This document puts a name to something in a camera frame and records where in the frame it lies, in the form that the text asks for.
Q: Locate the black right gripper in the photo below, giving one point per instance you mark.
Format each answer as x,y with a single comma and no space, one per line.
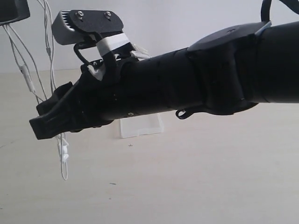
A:
89,103

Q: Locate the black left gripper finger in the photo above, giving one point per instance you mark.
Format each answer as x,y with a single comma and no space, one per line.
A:
13,10

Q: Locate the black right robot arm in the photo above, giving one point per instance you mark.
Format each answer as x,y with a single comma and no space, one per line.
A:
229,71

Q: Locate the clear plastic storage box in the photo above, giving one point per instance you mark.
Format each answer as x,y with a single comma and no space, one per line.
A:
141,125

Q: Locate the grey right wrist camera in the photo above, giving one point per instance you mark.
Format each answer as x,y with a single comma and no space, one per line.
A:
72,26

